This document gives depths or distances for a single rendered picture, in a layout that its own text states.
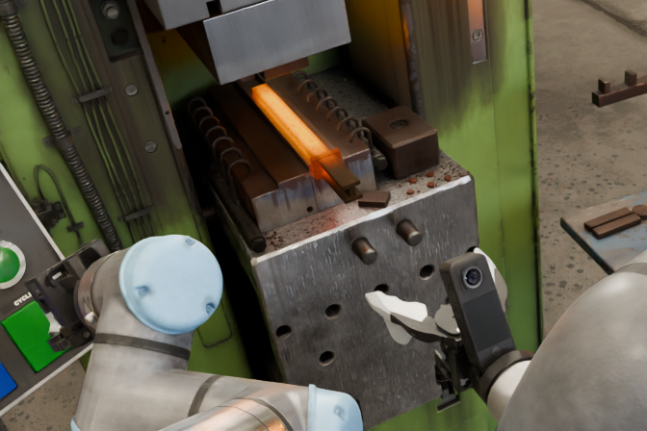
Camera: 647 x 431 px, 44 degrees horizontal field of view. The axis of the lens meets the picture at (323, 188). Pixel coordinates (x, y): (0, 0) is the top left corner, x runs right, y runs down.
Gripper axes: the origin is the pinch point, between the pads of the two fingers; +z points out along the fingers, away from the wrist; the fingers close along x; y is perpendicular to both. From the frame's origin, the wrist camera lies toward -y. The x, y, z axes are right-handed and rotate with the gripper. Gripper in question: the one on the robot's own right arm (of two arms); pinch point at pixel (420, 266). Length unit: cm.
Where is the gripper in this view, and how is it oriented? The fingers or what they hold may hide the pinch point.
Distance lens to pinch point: 96.7
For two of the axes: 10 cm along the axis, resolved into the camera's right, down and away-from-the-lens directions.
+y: 1.7, 8.3, 5.4
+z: -3.8, -4.5, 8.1
